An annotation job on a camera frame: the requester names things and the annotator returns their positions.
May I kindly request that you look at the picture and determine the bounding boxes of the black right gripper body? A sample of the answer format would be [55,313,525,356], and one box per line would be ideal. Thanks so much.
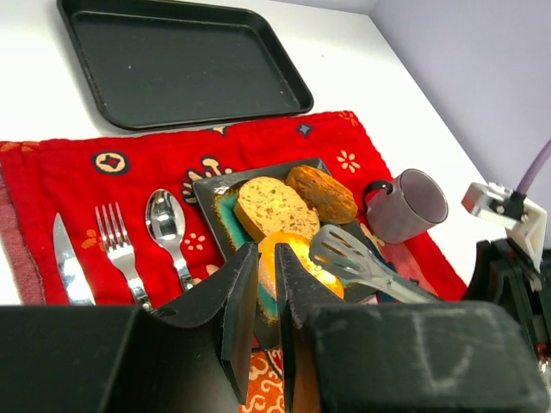
[463,238,550,366]

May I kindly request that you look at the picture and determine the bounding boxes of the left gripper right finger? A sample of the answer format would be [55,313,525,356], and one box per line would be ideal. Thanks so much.
[275,243,550,412]

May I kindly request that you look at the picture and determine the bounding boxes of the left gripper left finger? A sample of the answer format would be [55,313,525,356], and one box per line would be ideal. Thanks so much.
[1,243,258,412]

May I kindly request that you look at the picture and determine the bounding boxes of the metal serving tongs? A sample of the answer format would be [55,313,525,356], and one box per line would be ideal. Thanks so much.
[309,225,442,304]

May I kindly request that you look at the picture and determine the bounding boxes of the glazed donut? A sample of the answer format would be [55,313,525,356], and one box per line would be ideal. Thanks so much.
[258,231,344,299]

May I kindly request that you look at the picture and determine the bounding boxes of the pale bread slice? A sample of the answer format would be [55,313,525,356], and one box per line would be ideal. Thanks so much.
[285,165,358,225]

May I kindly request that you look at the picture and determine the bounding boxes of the brown bread slice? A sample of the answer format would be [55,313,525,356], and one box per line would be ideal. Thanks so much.
[233,176,320,242]

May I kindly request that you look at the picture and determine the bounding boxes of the lilac mug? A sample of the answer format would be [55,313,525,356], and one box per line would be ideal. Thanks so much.
[362,169,449,243]

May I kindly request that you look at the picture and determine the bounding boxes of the red patterned placemat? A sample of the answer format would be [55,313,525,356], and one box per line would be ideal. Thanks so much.
[1,112,466,412]

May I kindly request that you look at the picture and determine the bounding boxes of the teal square plate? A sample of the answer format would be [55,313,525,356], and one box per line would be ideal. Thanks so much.
[191,157,388,350]

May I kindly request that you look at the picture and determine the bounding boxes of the black baking tray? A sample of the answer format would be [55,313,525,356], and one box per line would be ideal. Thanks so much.
[57,1,313,131]

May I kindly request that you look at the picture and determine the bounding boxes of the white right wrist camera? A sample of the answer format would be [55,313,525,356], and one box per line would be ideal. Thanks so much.
[461,182,548,271]

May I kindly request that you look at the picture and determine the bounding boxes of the patterned handle knife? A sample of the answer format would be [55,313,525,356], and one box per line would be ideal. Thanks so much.
[53,213,96,305]

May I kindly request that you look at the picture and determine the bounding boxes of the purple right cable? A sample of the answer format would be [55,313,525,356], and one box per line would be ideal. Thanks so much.
[515,138,551,197]

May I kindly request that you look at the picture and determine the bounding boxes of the patterned handle fork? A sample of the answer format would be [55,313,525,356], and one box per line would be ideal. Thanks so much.
[95,202,153,311]

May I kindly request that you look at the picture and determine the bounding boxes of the patterned handle spoon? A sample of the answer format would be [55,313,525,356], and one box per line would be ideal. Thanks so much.
[145,188,195,292]

